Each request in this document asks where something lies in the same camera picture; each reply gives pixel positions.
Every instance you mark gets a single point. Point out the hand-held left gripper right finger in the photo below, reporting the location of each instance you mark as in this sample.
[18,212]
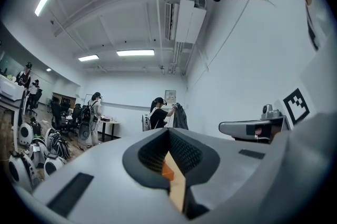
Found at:
[226,165]

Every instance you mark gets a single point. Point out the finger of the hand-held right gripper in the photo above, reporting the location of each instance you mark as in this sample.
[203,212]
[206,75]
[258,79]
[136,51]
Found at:
[233,129]

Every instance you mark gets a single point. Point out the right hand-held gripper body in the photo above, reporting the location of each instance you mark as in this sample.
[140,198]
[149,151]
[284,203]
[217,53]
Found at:
[296,107]

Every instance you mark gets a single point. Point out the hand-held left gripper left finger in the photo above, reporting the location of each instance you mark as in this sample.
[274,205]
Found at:
[100,183]

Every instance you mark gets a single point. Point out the orange plastic tray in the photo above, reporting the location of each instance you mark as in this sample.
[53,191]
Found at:
[168,171]

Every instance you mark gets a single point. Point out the grey jacket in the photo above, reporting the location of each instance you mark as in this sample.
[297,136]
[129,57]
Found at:
[180,117]

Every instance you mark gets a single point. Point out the small side table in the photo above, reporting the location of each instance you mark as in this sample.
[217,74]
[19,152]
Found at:
[110,123]

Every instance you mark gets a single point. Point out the person's light grey t-shirt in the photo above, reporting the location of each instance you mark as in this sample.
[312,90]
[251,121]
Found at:
[323,33]

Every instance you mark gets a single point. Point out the white ceiling air conditioner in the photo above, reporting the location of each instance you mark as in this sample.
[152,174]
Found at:
[188,20]

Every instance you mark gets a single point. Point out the ceiling light panel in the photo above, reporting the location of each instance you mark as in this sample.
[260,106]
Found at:
[88,57]
[135,52]
[43,2]

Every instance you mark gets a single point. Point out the wall electrical panel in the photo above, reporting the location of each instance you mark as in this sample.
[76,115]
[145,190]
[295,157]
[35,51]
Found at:
[170,95]

